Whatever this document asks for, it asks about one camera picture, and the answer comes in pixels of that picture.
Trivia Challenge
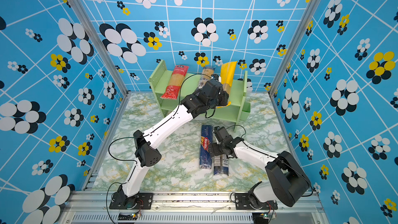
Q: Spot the clear blue spaghetti package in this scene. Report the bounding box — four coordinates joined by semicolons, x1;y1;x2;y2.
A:
212;154;229;176

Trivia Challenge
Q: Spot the dark blue spaghetti package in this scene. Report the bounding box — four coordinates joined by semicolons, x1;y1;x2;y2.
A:
199;125;213;169

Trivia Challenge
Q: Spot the blue yellow spaghetti package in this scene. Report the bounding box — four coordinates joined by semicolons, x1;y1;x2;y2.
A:
198;66;215;89

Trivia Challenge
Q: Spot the red spaghetti package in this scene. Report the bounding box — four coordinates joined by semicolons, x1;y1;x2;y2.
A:
161;65;189;100

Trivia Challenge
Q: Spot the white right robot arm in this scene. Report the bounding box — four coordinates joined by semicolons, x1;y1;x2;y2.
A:
209;127;312;209

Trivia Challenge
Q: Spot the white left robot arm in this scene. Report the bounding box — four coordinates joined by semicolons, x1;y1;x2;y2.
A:
118;78;229;199

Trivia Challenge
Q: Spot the green wooden shelf unit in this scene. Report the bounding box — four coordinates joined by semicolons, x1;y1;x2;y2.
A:
148;60;251;131

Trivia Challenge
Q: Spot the green plastic hanging bin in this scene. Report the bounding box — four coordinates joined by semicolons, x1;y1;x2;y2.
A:
240;102;251;121

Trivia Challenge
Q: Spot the right controller board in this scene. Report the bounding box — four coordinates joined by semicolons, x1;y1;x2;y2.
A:
252;213;270;224

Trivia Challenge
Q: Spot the controller board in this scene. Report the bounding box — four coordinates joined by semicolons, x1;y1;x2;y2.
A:
252;213;270;224
118;213;142;221

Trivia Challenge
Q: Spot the left controller board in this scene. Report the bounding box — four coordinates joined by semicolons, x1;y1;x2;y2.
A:
118;213;142;221

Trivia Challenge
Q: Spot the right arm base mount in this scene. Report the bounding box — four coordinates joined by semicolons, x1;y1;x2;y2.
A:
230;182;278;212

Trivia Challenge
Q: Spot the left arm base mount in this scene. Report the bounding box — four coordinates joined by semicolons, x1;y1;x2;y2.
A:
109;185;154;210

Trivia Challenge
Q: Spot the aluminium corner post right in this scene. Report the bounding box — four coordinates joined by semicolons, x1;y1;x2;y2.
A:
269;0;321;97

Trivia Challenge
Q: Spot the aluminium corner post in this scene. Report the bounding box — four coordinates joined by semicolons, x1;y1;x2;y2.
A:
269;0;321;97
69;0;129;97

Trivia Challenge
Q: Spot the aluminium corner post left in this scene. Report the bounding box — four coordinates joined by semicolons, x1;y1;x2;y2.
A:
69;0;129;97

